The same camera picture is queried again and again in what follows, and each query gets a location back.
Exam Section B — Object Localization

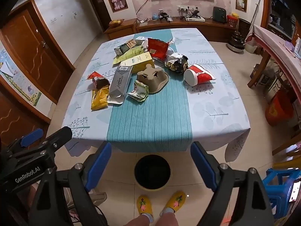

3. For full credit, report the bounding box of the yellow snack bag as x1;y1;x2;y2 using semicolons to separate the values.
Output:
91;85;109;111

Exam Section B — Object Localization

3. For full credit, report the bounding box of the red torn wrapper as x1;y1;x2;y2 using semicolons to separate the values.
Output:
87;71;110;90

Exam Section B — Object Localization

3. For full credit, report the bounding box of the grey silver carton box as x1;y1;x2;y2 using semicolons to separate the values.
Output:
107;66;133;105

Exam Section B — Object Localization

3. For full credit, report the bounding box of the green white wrapper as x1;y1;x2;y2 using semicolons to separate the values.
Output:
127;80;149;102

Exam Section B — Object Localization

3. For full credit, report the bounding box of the red paper cup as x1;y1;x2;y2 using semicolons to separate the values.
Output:
184;64;216;87

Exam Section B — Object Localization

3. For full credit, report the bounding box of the brown pulp cup carrier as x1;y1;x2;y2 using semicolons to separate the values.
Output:
137;64;169;94

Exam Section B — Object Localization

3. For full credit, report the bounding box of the yellow rectangular carton box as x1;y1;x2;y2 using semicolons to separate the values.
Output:
119;52;155;74

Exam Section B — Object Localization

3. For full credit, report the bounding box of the green brown milk carton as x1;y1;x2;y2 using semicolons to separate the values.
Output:
114;39;137;56

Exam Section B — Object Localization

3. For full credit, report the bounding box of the red foil snack bag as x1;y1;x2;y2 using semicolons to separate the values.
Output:
147;38;169;61

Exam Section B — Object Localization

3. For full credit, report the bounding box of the yellow-green foil bag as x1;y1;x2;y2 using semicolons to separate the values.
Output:
113;45;145;65

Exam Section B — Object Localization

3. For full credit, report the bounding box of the round black trash bin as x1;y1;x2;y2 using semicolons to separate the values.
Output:
134;154;171;191

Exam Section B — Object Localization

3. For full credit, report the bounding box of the right yellow slipper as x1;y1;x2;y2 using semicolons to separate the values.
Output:
160;191;186;216

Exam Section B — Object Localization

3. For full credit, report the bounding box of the yellow slipper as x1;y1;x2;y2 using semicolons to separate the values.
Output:
137;195;154;223
160;191;186;216

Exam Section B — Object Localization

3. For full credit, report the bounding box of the left yellow slipper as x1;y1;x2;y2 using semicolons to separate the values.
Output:
137;195;154;223

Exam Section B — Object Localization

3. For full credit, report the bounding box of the blue plastic stool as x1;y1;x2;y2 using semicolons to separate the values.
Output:
262;168;300;219

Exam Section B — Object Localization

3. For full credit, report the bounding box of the wooden door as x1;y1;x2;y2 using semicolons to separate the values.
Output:
1;0;75;104

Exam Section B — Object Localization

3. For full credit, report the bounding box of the blue white patterned tablecloth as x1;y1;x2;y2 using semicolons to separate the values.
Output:
63;28;251;162

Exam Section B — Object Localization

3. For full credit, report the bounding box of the red plastic bucket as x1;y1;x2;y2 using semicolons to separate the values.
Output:
265;89;294;126

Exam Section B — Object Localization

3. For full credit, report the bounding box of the black stacked pot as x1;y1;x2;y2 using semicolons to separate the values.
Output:
227;31;245;53

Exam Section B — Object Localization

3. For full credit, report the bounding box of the fruit bowl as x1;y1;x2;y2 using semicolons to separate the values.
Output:
109;19;124;28

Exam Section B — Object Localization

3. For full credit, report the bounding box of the wooden tv cabinet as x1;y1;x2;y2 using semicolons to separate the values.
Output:
105;17;236;43

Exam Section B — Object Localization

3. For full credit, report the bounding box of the pink covered side table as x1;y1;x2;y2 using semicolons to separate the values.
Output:
245;25;300;99

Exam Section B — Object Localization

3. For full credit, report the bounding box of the red basket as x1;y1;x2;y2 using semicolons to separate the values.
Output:
227;15;239;28

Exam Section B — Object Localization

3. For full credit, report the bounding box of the black radio box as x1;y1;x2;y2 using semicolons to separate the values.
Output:
212;6;227;24

